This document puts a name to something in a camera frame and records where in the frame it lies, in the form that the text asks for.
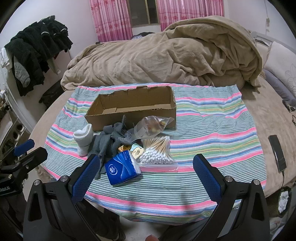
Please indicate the blue tissue pack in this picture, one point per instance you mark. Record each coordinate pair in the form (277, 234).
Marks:
(122, 169)

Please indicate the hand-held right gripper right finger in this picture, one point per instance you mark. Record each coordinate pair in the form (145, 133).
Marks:
(206, 179)

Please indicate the brown cardboard box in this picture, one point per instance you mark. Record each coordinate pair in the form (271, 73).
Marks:
(104, 120)

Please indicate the striped cloth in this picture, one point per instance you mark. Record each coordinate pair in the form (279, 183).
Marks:
(208, 129)

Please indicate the beige blanket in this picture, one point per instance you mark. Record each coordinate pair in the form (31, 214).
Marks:
(161, 58)

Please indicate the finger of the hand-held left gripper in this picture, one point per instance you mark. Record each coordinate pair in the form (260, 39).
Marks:
(23, 147)
(32, 158)

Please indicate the white sock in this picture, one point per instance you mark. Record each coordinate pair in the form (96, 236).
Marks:
(83, 139)

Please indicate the black phone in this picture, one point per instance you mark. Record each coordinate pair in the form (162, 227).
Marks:
(277, 153)

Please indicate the small yellow packet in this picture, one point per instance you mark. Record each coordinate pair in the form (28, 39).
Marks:
(125, 148)

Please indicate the pile of black clothes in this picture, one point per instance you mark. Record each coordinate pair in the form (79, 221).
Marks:
(34, 51)

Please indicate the bag of cotton swabs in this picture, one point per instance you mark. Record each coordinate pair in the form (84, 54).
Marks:
(155, 153)

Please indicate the grey metal headboard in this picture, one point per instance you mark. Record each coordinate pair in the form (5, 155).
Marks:
(266, 37)

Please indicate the clear bag of beads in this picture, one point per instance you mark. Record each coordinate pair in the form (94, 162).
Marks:
(152, 126)

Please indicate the grey pillow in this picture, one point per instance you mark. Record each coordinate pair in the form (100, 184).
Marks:
(279, 89)

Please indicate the white pillow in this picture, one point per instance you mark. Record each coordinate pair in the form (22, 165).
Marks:
(282, 64)

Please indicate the small beige packet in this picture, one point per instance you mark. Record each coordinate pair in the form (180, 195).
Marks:
(137, 152)

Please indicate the grey dotted glove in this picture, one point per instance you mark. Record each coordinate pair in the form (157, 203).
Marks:
(122, 133)
(101, 148)

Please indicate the grey hanging sock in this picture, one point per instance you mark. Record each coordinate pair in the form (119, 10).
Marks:
(22, 74)

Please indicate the window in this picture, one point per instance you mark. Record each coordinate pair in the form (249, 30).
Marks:
(143, 11)

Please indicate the bed with beige sheet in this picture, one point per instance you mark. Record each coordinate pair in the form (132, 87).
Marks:
(254, 111)

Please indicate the white rack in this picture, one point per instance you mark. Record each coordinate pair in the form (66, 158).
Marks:
(7, 109)

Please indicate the trash bin with paper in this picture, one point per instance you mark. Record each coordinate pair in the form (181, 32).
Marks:
(284, 201)

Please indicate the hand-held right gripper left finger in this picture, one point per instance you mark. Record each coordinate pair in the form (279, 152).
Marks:
(85, 179)

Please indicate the pink curtain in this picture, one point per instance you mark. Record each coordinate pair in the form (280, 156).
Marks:
(189, 12)
(111, 20)

